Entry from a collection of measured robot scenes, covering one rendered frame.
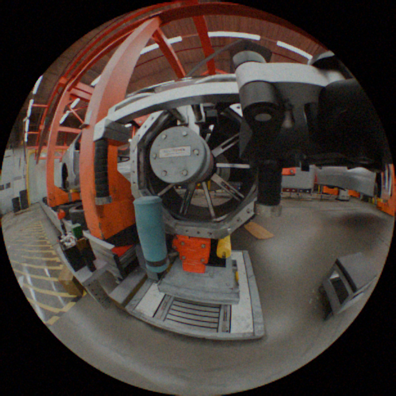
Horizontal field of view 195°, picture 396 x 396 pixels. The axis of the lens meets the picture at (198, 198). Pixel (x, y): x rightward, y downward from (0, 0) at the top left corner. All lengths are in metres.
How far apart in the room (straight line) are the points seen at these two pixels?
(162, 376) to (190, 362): 0.18
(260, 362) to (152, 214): 0.89
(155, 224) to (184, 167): 0.19
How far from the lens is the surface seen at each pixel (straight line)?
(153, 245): 0.38
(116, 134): 0.33
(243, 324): 0.79
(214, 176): 0.48
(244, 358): 0.83
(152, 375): 0.84
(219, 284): 0.73
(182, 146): 0.25
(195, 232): 0.43
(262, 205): 0.16
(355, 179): 2.58
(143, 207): 0.33
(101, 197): 0.30
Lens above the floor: 0.80
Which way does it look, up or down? 11 degrees down
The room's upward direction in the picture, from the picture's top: straight up
